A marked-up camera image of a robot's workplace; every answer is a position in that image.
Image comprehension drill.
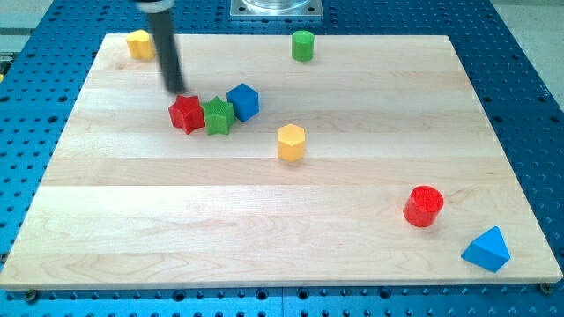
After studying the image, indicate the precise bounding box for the red star block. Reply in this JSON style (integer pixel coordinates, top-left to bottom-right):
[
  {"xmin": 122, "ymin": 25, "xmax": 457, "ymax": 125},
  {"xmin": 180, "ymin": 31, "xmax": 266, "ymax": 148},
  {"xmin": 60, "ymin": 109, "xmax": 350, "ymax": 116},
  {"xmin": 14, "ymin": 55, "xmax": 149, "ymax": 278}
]
[{"xmin": 168, "ymin": 95, "xmax": 205, "ymax": 135}]

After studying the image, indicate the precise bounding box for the green star block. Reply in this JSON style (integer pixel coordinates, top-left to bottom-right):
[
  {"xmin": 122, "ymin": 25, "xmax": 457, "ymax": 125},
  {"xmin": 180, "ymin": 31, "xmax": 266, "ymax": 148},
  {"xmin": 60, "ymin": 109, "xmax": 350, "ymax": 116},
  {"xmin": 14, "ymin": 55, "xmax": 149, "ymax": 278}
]
[{"xmin": 202, "ymin": 96, "xmax": 234, "ymax": 135}]

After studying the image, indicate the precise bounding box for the yellow hexagon block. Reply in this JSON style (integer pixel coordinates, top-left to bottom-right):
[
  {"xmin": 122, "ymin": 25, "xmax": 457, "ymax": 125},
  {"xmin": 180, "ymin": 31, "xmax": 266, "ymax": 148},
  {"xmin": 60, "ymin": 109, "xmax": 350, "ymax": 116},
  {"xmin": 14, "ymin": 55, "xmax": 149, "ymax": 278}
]
[{"xmin": 278, "ymin": 124, "xmax": 306, "ymax": 162}]

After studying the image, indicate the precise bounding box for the blue cube block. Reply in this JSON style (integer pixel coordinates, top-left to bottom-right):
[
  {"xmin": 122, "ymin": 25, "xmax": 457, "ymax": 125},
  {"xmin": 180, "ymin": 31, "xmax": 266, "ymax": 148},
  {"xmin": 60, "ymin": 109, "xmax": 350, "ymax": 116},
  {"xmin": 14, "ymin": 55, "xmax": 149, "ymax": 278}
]
[{"xmin": 226, "ymin": 83, "xmax": 260, "ymax": 122}]

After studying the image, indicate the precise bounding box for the wooden board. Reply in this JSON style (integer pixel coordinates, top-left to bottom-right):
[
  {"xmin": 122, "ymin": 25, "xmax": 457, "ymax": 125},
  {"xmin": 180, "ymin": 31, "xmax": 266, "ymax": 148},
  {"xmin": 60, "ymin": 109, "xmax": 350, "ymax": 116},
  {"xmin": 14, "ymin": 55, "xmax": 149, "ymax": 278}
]
[{"xmin": 1, "ymin": 33, "xmax": 562, "ymax": 290}]

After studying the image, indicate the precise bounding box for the green cylinder block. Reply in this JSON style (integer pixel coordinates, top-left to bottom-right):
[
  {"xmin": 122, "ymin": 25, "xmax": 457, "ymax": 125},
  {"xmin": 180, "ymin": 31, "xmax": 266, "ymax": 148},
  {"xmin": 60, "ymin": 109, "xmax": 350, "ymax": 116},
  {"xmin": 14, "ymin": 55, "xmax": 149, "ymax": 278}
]
[{"xmin": 292, "ymin": 30, "xmax": 315, "ymax": 62}]

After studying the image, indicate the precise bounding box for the red cylinder block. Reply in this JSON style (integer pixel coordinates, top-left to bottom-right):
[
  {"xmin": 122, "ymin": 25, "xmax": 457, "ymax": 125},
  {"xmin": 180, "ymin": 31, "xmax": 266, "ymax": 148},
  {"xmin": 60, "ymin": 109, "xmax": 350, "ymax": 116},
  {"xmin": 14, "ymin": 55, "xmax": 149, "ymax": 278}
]
[{"xmin": 403, "ymin": 185, "xmax": 444, "ymax": 227}]

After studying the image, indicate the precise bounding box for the yellow heart block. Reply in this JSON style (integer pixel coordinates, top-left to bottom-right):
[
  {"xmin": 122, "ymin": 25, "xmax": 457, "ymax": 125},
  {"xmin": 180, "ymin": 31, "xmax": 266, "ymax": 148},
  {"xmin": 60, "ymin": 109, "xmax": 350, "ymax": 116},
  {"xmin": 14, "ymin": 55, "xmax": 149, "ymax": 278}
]
[{"xmin": 126, "ymin": 30, "xmax": 155, "ymax": 60}]

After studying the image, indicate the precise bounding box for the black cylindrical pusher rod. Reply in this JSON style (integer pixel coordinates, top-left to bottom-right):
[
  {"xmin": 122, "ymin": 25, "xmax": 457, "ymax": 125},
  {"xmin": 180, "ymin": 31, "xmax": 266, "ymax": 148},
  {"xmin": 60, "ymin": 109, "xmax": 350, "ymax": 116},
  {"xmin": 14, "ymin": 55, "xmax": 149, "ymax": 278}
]
[{"xmin": 147, "ymin": 9, "xmax": 185, "ymax": 93}]

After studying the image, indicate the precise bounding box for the blue triangle block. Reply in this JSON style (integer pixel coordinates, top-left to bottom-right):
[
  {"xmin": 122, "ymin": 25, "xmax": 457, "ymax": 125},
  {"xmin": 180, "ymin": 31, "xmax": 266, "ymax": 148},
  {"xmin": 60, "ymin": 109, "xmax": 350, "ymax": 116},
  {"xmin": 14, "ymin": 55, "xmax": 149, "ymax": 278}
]
[{"xmin": 461, "ymin": 226, "xmax": 511, "ymax": 273}]

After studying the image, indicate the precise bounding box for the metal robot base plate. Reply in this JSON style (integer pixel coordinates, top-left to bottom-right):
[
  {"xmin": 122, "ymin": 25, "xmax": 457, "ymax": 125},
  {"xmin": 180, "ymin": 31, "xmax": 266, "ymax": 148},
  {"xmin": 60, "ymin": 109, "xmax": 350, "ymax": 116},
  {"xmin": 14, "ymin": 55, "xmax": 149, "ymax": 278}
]
[{"xmin": 229, "ymin": 0, "xmax": 323, "ymax": 20}]

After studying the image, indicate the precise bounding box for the silver rod mount collar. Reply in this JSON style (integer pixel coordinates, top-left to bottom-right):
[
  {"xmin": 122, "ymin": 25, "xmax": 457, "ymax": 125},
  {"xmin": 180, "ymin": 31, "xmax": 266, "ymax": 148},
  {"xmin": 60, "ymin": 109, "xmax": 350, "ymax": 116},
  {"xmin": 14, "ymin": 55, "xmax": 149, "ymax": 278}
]
[{"xmin": 134, "ymin": 0, "xmax": 175, "ymax": 14}]

